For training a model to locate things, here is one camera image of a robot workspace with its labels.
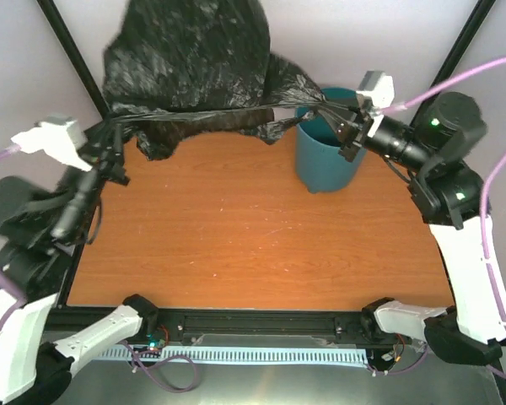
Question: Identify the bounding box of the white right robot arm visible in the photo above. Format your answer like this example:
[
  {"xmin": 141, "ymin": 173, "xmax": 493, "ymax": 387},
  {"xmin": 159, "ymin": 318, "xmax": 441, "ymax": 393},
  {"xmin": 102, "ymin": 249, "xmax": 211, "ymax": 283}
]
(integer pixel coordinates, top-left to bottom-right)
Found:
[{"xmin": 331, "ymin": 92, "xmax": 506, "ymax": 366}]

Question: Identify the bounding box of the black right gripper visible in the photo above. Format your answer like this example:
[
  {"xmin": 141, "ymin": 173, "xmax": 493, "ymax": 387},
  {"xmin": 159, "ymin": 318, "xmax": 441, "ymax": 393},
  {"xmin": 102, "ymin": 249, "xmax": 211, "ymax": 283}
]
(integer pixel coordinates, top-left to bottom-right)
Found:
[{"xmin": 305, "ymin": 95, "xmax": 425, "ymax": 168}]

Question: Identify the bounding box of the black left frame post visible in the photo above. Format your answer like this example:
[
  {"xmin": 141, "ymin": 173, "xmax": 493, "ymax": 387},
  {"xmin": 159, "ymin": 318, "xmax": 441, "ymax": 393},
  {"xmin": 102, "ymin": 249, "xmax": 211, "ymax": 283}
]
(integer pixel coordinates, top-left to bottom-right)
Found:
[{"xmin": 36, "ymin": 0, "xmax": 109, "ymax": 118}]

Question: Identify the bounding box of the light blue slotted cable duct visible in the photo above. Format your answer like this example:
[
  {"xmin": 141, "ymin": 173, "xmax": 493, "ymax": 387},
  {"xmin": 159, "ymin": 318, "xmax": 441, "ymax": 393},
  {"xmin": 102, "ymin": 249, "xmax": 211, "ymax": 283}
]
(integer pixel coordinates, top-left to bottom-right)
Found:
[{"xmin": 96, "ymin": 344, "xmax": 369, "ymax": 367}]

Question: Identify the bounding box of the teal plastic trash bin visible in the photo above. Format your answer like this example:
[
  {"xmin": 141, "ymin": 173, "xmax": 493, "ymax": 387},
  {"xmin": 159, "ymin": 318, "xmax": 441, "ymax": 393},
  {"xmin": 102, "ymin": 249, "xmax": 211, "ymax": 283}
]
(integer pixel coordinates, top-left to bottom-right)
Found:
[{"xmin": 293, "ymin": 86, "xmax": 369, "ymax": 195}]

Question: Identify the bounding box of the black plastic trash bag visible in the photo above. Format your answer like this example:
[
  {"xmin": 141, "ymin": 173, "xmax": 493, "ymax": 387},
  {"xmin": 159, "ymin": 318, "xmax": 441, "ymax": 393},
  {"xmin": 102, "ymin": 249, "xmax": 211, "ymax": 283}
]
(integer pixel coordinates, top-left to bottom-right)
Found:
[{"xmin": 99, "ymin": 1, "xmax": 358, "ymax": 160}]

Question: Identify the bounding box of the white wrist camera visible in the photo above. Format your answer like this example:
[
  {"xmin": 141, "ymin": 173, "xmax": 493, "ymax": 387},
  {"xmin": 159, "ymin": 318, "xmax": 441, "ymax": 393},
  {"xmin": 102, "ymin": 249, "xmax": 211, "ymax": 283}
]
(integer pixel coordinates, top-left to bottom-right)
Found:
[
  {"xmin": 356, "ymin": 70, "xmax": 395, "ymax": 118},
  {"xmin": 11, "ymin": 115, "xmax": 92, "ymax": 172}
]

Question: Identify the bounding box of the purple loose base cable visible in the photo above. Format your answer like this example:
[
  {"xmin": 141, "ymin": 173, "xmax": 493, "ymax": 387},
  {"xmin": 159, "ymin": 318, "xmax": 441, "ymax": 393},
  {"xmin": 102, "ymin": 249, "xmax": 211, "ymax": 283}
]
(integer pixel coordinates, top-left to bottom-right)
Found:
[{"xmin": 121, "ymin": 341, "xmax": 202, "ymax": 392}]

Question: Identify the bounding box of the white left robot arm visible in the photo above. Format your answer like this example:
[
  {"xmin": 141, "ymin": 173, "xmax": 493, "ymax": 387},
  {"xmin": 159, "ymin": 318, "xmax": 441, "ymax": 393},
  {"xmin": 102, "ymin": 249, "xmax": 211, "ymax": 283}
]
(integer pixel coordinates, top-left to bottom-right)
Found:
[{"xmin": 0, "ymin": 119, "xmax": 159, "ymax": 404}]

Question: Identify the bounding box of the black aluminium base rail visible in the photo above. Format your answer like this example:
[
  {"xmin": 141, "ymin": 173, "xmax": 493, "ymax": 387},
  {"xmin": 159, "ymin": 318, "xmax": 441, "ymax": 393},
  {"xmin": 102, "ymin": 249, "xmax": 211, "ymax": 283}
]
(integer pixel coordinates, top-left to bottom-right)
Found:
[{"xmin": 46, "ymin": 306, "xmax": 456, "ymax": 351}]

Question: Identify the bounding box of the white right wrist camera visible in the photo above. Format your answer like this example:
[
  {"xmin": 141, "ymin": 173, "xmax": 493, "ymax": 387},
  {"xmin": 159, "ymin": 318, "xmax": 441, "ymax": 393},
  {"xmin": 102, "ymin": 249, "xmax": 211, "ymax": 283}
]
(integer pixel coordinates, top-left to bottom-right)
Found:
[{"xmin": 356, "ymin": 70, "xmax": 395, "ymax": 118}]

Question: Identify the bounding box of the black frame post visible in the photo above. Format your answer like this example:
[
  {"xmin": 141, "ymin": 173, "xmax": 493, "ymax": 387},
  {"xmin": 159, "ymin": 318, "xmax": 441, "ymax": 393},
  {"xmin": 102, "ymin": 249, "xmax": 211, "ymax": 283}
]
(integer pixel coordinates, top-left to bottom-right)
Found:
[
  {"xmin": 408, "ymin": 0, "xmax": 497, "ymax": 127},
  {"xmin": 36, "ymin": 0, "xmax": 109, "ymax": 118}
]

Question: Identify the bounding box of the green lit circuit board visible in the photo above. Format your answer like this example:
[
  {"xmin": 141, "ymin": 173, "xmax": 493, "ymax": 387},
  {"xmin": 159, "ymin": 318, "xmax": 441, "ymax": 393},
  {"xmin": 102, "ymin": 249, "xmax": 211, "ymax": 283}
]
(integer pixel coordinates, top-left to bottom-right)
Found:
[{"xmin": 148, "ymin": 326, "xmax": 170, "ymax": 351}]

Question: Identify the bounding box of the black right frame post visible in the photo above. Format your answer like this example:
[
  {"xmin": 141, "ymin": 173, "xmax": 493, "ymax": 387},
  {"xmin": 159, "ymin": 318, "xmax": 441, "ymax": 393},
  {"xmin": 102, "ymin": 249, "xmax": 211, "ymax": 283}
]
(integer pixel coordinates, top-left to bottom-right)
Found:
[{"xmin": 408, "ymin": 0, "xmax": 497, "ymax": 127}]

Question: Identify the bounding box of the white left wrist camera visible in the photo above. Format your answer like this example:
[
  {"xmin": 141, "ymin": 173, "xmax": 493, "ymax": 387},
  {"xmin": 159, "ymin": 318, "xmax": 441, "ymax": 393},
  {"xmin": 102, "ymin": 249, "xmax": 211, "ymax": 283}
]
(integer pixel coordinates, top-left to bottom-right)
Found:
[{"xmin": 11, "ymin": 115, "xmax": 92, "ymax": 172}]

